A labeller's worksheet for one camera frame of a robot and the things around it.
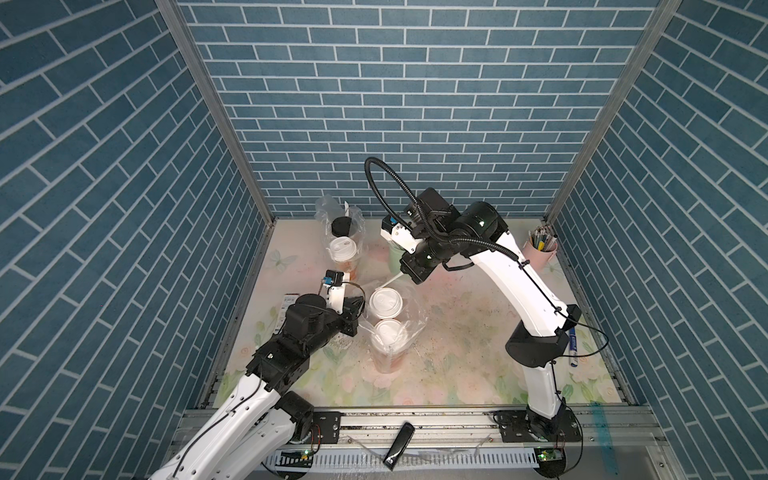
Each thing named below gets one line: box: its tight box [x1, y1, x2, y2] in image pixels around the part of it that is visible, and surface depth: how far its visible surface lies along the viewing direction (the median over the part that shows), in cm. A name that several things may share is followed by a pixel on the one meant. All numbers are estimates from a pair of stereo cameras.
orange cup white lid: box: [326, 236, 359, 281], surface depth 91 cm
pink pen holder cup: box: [522, 238, 558, 272], surface depth 101 cm
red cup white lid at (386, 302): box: [369, 287, 403, 319], surface depth 79 cm
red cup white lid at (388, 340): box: [371, 318, 408, 374], surface depth 71 cm
